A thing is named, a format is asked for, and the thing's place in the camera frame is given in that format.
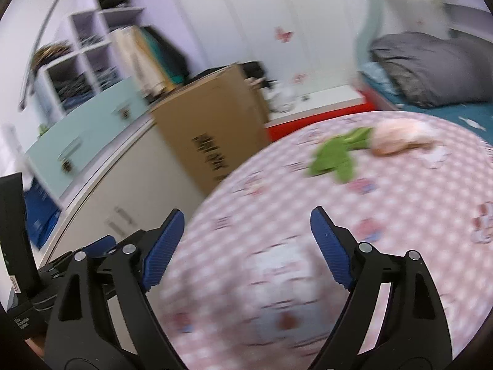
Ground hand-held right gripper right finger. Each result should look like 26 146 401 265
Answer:
308 206 452 370

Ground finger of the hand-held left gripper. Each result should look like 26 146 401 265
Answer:
50 236 117 278

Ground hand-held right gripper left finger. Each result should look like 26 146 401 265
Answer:
45 209 185 370

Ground blue bag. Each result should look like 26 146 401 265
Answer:
22 179 63 250

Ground pink checked tablecloth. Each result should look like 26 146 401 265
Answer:
159 110 493 370

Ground beige cabinet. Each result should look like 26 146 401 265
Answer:
34 119 209 271

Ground green felt leaf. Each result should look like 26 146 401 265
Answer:
307 127 377 184

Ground white paper bag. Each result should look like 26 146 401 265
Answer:
0 123 34 192

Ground teal drawer cabinet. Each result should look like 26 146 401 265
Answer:
25 76 151 206

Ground red mat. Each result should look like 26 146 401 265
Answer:
265 100 377 143

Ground large cardboard box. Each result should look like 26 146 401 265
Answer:
150 63 272 196

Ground pink plastic bag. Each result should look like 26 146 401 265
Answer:
369 118 444 158

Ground white board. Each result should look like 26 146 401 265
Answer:
269 86 363 124

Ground white plastic bag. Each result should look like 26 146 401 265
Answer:
267 84 297 113

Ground pile of dark folded clothes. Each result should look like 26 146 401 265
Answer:
51 73 93 105

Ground pile of grey folded clothes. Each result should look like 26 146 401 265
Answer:
92 67 118 86

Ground teal printed bed sheet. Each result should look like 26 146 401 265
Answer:
361 72 493 148

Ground pile of tan clothes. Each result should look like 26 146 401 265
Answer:
32 44 74 70

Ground yellow garment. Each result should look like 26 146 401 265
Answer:
132 27 160 87

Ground cream jacket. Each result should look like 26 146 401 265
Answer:
111 27 170 90

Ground black clothing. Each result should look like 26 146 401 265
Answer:
192 61 267 82

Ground green garment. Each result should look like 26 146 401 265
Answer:
140 27 182 82

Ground black coat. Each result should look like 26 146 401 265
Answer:
148 27 192 82

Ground grey duvet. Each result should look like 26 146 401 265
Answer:
369 31 493 109

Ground grey metal handrail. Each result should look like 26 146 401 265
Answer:
18 0 78 111

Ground purple cubby shelf unit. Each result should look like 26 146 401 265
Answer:
36 0 194 113

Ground white wardrobe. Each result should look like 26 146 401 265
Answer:
165 0 371 101

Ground teal bunk bed frame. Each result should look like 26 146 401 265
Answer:
353 0 493 109

